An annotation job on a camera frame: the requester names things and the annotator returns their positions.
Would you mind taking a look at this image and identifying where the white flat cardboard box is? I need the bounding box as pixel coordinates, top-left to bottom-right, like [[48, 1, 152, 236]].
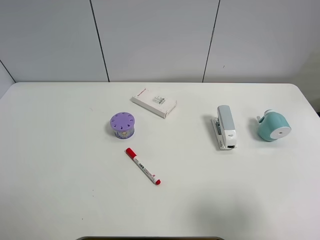
[[130, 88, 177, 119]]

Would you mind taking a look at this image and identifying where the white grey stapler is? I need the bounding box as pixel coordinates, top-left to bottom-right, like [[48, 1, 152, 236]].
[[211, 105, 237, 150]]

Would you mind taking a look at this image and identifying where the red capped whiteboard marker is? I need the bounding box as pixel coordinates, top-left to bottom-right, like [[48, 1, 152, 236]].
[[125, 148, 161, 186]]

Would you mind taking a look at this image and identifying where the teal pencil sharpener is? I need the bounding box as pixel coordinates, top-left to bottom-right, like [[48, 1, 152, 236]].
[[256, 109, 292, 142]]

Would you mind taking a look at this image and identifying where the purple round air freshener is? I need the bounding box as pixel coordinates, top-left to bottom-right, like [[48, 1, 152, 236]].
[[109, 112, 135, 139]]

